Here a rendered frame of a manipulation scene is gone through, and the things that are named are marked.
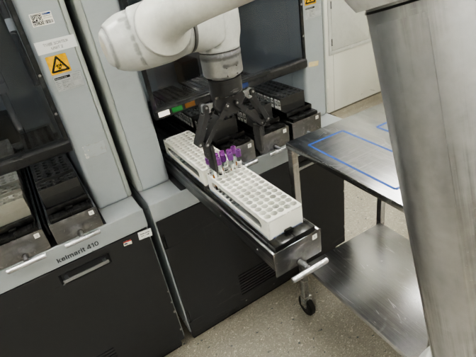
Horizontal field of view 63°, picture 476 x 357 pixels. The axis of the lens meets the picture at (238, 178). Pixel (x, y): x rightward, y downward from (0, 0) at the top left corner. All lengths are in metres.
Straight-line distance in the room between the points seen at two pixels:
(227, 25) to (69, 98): 0.54
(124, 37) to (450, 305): 0.61
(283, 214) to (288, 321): 0.95
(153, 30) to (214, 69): 0.19
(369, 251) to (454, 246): 1.30
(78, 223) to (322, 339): 1.04
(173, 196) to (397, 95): 1.03
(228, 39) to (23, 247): 0.79
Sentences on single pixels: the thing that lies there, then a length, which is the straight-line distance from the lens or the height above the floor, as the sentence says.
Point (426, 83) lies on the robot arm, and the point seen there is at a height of 1.29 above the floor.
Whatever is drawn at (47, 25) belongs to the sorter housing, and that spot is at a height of 1.29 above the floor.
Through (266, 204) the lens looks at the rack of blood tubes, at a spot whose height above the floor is 0.87.
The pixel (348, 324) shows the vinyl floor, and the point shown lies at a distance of 1.77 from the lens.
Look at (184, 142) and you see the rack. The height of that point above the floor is 0.86.
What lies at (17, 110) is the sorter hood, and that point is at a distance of 1.17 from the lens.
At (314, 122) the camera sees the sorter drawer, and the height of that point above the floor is 0.77.
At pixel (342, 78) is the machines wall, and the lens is 3.33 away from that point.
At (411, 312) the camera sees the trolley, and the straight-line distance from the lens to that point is 1.47.
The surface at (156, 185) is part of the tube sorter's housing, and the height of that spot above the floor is 0.74.
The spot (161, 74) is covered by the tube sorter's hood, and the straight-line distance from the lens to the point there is 1.23.
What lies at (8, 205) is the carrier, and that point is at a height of 0.87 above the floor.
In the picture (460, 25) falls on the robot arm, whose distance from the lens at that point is 0.31.
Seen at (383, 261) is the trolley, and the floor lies 0.28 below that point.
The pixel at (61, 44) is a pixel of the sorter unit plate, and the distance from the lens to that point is 1.17.
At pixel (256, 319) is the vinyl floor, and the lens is 1.80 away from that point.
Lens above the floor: 1.40
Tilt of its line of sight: 31 degrees down
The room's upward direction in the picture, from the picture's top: 10 degrees counter-clockwise
